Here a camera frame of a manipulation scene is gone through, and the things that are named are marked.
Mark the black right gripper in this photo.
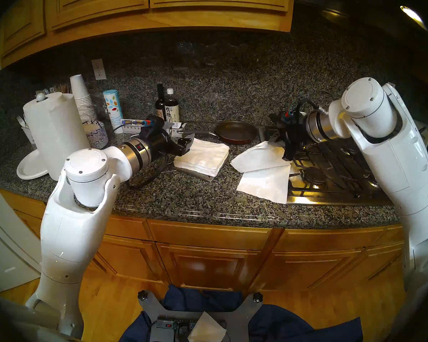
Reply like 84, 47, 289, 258
278, 119, 309, 162

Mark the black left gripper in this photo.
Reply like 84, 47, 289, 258
148, 126, 195, 159

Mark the single white napkin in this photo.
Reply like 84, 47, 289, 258
230, 141, 294, 204

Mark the white napkin stack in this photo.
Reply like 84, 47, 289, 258
174, 138, 230, 177

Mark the metal napkin holder tray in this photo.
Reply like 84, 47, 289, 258
162, 161, 216, 182

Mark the white cap soy sauce bottle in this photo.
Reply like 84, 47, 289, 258
164, 88, 180, 123

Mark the slim dark glass bottle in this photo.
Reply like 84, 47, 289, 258
155, 83, 166, 121

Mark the steel gas stovetop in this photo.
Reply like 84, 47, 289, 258
259, 126, 428, 206

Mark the long blue white foil box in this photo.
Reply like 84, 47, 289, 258
121, 119, 187, 137

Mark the leaf print blue canister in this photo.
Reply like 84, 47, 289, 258
103, 89, 124, 134

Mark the patterned paper bowl stack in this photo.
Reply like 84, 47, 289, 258
82, 120, 109, 150

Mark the white paper cup stack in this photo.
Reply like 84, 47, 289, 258
70, 74, 97, 124

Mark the wooden base cabinet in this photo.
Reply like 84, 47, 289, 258
0, 188, 414, 292

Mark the white paper towel roll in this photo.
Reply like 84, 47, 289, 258
23, 92, 93, 181

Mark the white foam plate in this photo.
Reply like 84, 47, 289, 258
16, 149, 50, 180

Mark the dark range hood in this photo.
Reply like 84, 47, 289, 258
294, 0, 428, 60

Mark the dark blue cloth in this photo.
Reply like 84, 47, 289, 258
118, 284, 363, 342

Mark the range hood light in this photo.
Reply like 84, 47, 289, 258
400, 5, 428, 31

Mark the white panel door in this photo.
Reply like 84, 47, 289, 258
0, 170, 43, 294

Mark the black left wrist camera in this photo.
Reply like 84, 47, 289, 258
143, 115, 164, 131

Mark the brown frying pan gray handle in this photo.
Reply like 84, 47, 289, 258
177, 121, 259, 145

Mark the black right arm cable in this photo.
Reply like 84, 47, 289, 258
295, 98, 329, 114

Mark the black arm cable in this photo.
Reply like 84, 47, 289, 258
125, 160, 172, 190
295, 98, 329, 114

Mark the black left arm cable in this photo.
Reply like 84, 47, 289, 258
125, 160, 172, 190

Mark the white wall outlet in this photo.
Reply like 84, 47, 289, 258
91, 59, 107, 81

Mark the wooden wall cabinet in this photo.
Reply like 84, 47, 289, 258
0, 0, 295, 68

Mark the gray robot base plate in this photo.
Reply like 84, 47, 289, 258
137, 291, 264, 342

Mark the gray power box red switch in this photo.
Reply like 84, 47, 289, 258
150, 318, 197, 342

